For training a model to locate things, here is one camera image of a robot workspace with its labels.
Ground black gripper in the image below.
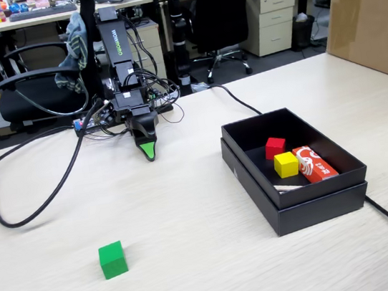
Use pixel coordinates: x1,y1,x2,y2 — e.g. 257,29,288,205
111,85,165,166

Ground green wooden cube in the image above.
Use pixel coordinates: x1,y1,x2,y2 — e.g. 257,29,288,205
97,239,131,282

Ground robot base circuit board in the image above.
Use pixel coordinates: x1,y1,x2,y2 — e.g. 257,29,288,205
71,104,121,135

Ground black cardboard box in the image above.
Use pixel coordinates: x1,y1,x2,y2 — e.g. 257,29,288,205
219,97,372,216

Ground beige cabinet behind robot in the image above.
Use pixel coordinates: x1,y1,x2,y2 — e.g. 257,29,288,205
124,16,168,85

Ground blue striped cloth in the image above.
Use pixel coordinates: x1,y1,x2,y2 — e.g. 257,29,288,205
45,11,96,97

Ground black vertical pole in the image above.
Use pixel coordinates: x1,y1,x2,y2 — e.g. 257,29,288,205
165,0,196,87

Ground black office chair with armrests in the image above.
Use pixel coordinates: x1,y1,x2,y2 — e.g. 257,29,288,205
0,0,113,134

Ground red wooden cube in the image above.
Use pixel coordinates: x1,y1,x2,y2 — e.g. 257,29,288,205
263,135,289,161

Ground yellow wooden cube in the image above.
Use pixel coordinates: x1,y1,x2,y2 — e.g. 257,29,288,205
272,150,301,180

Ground black mesh office chair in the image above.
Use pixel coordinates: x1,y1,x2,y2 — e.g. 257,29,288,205
190,0,267,86

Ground beige office desk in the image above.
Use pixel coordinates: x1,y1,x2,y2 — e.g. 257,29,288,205
0,0,173,37

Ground black computer keyboard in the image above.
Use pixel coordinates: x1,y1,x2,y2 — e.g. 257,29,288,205
7,1,79,24

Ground beige three-drawer cabinet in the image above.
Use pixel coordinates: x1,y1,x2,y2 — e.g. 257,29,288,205
233,0,305,60

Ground orange-red printed carton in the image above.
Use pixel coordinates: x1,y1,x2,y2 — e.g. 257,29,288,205
291,141,341,187

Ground blue balls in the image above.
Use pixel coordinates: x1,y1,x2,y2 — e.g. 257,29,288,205
7,1,31,15

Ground black trash bin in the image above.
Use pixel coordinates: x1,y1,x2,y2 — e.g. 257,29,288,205
287,11,320,51

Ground thick black looped cable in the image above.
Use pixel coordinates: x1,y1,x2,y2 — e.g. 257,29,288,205
0,98,122,231

